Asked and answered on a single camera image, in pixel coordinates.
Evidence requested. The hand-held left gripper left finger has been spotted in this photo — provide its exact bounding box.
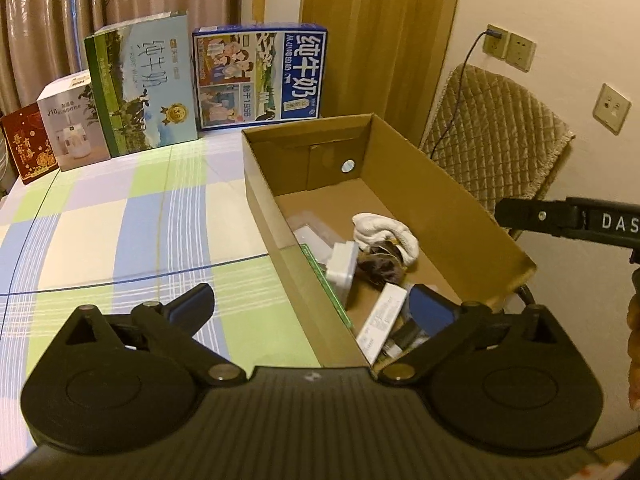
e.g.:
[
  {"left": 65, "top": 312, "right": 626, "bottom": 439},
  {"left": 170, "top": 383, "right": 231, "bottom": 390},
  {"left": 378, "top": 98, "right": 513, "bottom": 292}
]
[{"left": 52, "top": 283, "right": 246, "bottom": 387}]

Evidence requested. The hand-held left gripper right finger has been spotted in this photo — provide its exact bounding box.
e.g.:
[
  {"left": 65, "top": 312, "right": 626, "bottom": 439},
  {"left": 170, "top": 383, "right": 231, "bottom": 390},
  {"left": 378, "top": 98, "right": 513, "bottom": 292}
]
[{"left": 378, "top": 284, "right": 576, "bottom": 386}]

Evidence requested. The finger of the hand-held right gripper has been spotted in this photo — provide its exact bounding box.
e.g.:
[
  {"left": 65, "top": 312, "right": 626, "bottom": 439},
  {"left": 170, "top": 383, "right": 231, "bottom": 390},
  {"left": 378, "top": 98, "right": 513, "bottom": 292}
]
[{"left": 495, "top": 198, "right": 583, "bottom": 236}]

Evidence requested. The black lighter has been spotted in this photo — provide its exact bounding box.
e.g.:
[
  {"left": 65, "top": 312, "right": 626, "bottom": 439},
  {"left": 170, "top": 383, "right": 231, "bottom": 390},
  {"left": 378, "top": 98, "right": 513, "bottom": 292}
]
[{"left": 380, "top": 320, "right": 431, "bottom": 361}]

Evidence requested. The white medicine box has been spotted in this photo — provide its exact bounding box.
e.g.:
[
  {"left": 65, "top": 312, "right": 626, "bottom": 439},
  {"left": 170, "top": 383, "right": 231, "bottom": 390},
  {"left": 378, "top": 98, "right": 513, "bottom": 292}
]
[{"left": 356, "top": 282, "right": 408, "bottom": 363}]

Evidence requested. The brown cardboard box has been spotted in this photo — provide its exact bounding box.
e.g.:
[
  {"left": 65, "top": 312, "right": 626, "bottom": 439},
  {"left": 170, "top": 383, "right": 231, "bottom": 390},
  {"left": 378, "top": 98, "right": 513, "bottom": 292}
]
[{"left": 241, "top": 112, "right": 538, "bottom": 368}]

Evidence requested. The white towel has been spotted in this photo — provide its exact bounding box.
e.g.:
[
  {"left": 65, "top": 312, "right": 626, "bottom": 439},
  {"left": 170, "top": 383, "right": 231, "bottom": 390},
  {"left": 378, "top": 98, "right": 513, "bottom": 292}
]
[{"left": 351, "top": 212, "right": 421, "bottom": 268}]

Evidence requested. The dark flower ornament white base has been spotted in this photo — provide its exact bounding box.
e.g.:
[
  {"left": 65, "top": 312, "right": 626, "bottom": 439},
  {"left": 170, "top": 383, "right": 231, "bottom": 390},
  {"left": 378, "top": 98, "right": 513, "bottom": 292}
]
[{"left": 325, "top": 240, "right": 408, "bottom": 306}]

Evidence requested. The small green box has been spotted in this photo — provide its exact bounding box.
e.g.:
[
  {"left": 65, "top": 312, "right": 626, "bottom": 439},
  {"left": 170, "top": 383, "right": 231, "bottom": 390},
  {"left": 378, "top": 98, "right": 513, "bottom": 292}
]
[{"left": 300, "top": 244, "right": 353, "bottom": 328}]

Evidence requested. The clear plastic container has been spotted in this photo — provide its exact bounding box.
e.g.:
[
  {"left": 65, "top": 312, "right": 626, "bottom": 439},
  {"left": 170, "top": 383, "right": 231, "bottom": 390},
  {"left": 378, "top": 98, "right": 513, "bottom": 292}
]
[{"left": 287, "top": 212, "right": 341, "bottom": 251}]

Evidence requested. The person's right hand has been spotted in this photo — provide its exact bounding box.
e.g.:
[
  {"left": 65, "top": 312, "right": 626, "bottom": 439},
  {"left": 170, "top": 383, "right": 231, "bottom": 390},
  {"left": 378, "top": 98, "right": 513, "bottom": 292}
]
[{"left": 626, "top": 290, "right": 640, "bottom": 408}]

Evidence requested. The chair with quilted cover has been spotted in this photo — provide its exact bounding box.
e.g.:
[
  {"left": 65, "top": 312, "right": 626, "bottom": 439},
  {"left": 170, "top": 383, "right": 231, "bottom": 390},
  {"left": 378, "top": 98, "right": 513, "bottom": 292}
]
[{"left": 419, "top": 64, "right": 576, "bottom": 233}]

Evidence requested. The checked tablecloth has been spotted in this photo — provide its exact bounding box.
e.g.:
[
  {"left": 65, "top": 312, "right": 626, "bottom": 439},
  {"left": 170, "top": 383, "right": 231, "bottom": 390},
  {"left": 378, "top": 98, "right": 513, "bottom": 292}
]
[{"left": 0, "top": 130, "right": 321, "bottom": 441}]

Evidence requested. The white humidifier box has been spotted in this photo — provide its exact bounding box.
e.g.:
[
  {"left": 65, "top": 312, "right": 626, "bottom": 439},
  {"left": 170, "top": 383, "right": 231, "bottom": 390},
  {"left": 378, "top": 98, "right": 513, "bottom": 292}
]
[{"left": 36, "top": 71, "right": 112, "bottom": 173}]

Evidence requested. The green milk carton box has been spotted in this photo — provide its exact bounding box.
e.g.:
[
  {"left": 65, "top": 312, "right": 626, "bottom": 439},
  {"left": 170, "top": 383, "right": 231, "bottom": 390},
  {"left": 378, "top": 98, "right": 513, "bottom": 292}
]
[{"left": 83, "top": 10, "right": 199, "bottom": 158}]

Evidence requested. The red gift box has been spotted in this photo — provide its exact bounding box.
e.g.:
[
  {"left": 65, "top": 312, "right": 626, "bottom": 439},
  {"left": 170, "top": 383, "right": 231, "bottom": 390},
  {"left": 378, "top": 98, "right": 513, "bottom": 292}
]
[{"left": 0, "top": 101, "right": 61, "bottom": 184}]

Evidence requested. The wooden door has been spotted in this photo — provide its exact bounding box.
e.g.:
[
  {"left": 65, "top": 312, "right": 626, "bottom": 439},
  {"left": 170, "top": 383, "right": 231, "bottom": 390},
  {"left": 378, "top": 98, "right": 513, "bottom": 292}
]
[{"left": 300, "top": 0, "right": 463, "bottom": 148}]

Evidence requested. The blue milk carton box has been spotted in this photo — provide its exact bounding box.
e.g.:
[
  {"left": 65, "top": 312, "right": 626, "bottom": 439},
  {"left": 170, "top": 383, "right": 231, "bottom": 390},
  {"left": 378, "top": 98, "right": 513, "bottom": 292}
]
[{"left": 192, "top": 22, "right": 325, "bottom": 132}]

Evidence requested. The beige wall outlet plate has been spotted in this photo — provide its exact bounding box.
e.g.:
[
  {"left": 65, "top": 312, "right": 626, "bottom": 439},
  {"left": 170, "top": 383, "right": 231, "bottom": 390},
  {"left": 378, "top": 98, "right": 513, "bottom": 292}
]
[{"left": 592, "top": 83, "right": 632, "bottom": 135}]

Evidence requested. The dark power cable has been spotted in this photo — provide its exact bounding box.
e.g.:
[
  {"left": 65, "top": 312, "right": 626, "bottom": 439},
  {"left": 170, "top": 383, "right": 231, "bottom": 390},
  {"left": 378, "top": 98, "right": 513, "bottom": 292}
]
[{"left": 427, "top": 30, "right": 501, "bottom": 156}]

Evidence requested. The beige wall socket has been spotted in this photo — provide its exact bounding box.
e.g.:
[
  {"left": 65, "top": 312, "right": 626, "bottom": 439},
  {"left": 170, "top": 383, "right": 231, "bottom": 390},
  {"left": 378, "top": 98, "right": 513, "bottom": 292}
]
[{"left": 506, "top": 32, "right": 537, "bottom": 72}]

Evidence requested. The wall socket with plug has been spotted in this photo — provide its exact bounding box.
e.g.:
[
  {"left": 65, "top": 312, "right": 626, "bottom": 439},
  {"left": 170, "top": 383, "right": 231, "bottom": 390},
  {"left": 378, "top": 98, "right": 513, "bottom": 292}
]
[{"left": 482, "top": 24, "right": 511, "bottom": 58}]

